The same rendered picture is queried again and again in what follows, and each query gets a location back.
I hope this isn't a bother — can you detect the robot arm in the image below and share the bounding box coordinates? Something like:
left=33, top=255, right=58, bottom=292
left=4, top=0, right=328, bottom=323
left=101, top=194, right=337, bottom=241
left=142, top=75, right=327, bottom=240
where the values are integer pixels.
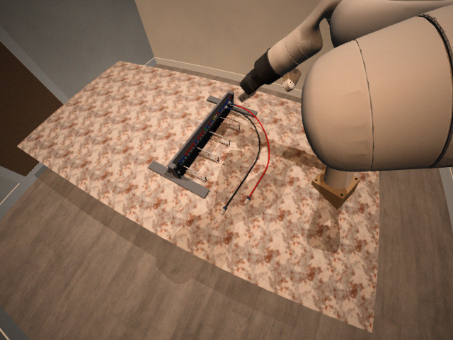
left=285, top=0, right=453, bottom=189

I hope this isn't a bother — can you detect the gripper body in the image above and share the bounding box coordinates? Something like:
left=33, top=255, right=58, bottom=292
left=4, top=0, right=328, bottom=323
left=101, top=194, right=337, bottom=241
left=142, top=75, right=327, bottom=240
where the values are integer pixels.
left=240, top=38, right=302, bottom=95

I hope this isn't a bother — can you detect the dark grey metal rack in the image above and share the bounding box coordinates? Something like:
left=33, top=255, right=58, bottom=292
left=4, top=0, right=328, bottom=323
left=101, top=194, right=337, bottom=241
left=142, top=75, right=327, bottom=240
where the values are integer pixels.
left=148, top=90, right=258, bottom=198

